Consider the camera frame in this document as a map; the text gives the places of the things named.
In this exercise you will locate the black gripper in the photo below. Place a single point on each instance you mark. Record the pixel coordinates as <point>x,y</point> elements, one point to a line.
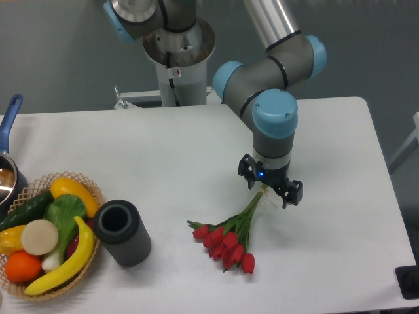
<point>291,192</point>

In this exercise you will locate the red tulip bouquet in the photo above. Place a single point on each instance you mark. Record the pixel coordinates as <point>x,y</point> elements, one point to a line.
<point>228,241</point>

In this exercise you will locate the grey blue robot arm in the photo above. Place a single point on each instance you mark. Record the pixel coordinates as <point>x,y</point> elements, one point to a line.
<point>258,94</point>

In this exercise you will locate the dark grey ribbed vase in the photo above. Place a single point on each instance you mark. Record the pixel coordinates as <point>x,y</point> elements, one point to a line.
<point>118,225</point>

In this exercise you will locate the black device at edge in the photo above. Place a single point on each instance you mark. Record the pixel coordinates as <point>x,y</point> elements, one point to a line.
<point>407,278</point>

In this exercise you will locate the yellow banana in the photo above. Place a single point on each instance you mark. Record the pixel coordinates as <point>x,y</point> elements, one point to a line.
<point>70,267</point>

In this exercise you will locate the red fruit in basket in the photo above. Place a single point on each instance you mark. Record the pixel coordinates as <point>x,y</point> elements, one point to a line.
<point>74,243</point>

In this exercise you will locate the green bok choy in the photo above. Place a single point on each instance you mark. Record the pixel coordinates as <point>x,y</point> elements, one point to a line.
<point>61,213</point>

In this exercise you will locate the beige round disc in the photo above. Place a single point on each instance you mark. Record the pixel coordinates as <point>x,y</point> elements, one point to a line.
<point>39,237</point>

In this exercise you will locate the green cucumber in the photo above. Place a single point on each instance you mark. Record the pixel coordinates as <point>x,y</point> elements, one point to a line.
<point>32,209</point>

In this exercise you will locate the orange fruit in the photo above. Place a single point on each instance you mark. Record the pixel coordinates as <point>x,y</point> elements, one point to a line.
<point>22,267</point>

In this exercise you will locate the yellow bell pepper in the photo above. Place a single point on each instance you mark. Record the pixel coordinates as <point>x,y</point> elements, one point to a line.
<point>10,240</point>

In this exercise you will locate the woven wicker basket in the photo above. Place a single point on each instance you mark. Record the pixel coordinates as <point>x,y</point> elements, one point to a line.
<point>37,187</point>

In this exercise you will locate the white frame at right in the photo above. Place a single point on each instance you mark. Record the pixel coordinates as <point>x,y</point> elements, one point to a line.
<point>408,146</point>

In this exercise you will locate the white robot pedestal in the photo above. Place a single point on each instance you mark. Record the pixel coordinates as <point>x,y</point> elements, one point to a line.
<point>180,61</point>

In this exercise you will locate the white metal bracket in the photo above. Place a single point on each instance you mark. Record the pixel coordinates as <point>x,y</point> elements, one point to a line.
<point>150,98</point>

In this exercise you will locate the blue handled saucepan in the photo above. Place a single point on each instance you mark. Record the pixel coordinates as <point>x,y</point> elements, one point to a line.
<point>12,180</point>

